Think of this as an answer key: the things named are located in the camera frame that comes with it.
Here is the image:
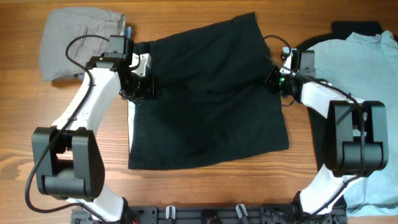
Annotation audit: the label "black shorts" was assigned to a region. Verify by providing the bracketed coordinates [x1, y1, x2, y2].
[128, 12, 289, 170]

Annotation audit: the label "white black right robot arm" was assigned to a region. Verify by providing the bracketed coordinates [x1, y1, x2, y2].
[265, 47, 389, 220]

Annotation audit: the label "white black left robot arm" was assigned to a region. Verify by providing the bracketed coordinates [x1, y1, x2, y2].
[24, 52, 157, 223]

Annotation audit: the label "folded blue garment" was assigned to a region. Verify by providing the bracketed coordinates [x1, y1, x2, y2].
[73, 26, 132, 81]

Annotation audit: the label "black garment under shirt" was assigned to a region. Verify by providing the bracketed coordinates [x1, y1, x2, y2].
[296, 21, 384, 170]

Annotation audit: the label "light blue shirt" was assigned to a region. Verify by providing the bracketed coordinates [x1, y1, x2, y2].
[310, 30, 397, 217]

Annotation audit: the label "folded grey shorts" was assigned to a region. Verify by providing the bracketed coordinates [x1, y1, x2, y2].
[39, 7, 126, 82]

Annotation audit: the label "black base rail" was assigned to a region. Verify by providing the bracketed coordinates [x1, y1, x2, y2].
[70, 203, 349, 224]

